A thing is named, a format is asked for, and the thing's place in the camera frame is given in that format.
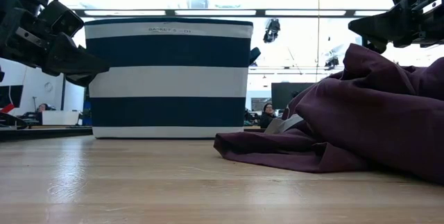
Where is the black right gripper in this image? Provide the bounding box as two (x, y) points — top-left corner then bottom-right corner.
(348, 0), (444, 54)

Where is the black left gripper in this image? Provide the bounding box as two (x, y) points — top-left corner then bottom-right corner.
(0, 0), (110, 88)

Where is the maroon scrub garment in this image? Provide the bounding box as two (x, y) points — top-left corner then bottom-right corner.
(213, 42), (444, 186)

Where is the navy white striped fabric basket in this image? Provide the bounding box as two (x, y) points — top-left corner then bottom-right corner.
(84, 16), (262, 139)

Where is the dark vertical column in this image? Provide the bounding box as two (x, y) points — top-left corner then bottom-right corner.
(60, 74), (67, 111)

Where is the blue object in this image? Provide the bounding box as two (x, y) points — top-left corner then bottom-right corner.
(82, 99), (92, 126)

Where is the white box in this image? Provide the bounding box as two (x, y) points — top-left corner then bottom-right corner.
(41, 110), (80, 126)

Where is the small hanging dark device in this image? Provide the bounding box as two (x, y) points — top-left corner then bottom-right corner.
(324, 55), (340, 71)

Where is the thin vertical pole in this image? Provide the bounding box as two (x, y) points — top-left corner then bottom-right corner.
(316, 0), (321, 83)

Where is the black neighbouring table edge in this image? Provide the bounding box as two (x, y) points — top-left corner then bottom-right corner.
(0, 126), (94, 142)

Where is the black computer monitor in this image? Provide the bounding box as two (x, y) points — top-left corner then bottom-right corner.
(0, 85), (24, 109)
(271, 82), (316, 110)

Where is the black chair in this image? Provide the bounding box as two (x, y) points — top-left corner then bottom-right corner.
(0, 112), (28, 130)

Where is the white garment label strip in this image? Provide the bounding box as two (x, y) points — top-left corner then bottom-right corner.
(264, 113), (305, 135)

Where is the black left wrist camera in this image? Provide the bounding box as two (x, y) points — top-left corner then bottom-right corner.
(38, 0), (85, 38)

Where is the black hanging overhead camera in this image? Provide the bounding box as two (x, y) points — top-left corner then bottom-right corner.
(262, 18), (281, 44)

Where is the dark overhead frame beam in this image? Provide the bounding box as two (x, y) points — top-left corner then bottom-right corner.
(72, 8), (389, 19)

